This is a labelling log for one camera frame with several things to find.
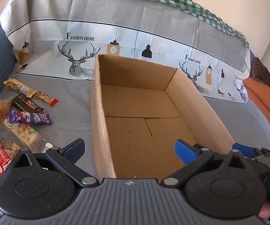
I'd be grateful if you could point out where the clear bag of white snacks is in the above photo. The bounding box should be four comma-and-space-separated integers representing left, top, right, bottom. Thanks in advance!
0, 118, 46, 153

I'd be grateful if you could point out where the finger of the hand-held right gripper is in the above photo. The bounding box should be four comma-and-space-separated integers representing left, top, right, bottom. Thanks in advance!
232, 143, 270, 167

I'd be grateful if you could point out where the brown blanket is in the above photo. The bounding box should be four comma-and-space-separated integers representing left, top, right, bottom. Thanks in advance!
250, 57, 270, 92

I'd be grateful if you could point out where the cardboard box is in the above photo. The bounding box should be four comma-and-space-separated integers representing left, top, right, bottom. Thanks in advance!
89, 54, 235, 181

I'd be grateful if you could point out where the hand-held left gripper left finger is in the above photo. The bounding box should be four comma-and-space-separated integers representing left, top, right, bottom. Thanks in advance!
10, 138, 99, 188

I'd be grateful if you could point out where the purple snack packet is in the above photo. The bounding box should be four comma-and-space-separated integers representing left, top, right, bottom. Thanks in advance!
8, 111, 53, 126

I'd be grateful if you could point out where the yellow snack bar packet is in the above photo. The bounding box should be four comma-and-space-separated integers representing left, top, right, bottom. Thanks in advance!
3, 78, 37, 98

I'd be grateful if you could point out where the person's right hand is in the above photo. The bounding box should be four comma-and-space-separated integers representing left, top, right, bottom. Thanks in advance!
258, 203, 270, 219

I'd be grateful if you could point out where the orange cushion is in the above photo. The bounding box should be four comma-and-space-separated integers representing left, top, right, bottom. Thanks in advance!
243, 77, 270, 127

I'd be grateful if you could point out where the clear bag of round crackers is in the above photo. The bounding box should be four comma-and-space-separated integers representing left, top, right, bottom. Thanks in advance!
0, 138, 23, 160

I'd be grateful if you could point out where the small orange red snack packet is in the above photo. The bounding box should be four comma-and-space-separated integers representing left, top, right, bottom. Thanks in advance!
34, 91, 59, 107

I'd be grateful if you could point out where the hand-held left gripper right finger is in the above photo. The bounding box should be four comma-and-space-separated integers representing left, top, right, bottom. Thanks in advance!
160, 139, 246, 188

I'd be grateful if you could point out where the dark brown biscuit packet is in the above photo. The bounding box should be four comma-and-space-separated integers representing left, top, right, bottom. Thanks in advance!
12, 94, 45, 114

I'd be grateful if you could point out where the grey deer printed cloth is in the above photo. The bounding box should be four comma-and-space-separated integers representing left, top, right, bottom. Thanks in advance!
0, 0, 270, 225

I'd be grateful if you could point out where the small white snack packet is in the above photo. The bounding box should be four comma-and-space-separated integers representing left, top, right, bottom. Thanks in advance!
41, 142, 56, 154

